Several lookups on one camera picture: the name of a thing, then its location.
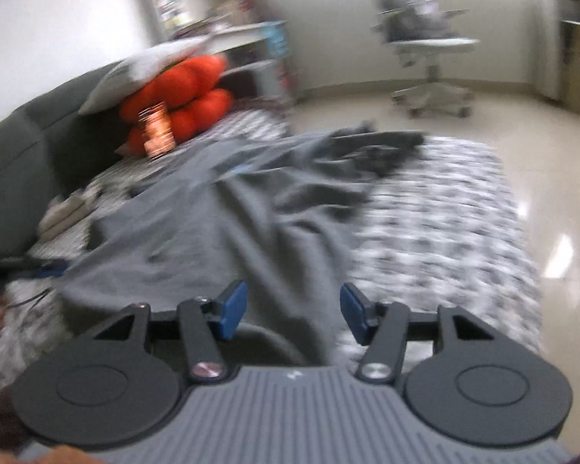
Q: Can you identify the light grey pillow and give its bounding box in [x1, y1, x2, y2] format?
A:
[78, 36, 208, 116]

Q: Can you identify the grey curtain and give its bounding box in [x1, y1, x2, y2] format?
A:
[232, 0, 303, 102]
[534, 0, 568, 102]

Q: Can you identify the blue plastic bag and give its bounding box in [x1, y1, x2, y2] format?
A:
[266, 22, 291, 59]

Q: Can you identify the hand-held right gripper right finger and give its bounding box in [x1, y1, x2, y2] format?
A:
[339, 281, 501, 384]

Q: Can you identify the dark grey sofa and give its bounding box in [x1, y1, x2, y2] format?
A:
[0, 55, 291, 295]

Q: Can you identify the grey t-shirt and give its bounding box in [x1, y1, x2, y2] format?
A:
[58, 128, 426, 368]

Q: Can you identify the grey backpack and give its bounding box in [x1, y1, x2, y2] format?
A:
[377, 0, 457, 42]

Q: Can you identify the white grey office chair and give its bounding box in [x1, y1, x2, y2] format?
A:
[370, 0, 479, 119]

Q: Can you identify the orange pumpkin plush cushion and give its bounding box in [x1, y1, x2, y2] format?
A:
[118, 55, 234, 158]

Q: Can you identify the white bookshelf desk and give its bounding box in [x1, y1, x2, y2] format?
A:
[145, 0, 291, 102]

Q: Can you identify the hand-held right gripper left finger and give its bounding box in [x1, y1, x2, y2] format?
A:
[84, 280, 249, 384]

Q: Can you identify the person's right hand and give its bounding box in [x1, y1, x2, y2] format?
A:
[0, 446, 95, 464]

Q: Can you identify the grey checked blanket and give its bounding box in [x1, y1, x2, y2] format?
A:
[0, 109, 544, 426]

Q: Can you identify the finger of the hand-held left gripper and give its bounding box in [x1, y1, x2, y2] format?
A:
[0, 257, 69, 278]

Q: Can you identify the beige folded cloth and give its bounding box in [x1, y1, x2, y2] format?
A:
[39, 193, 95, 240]

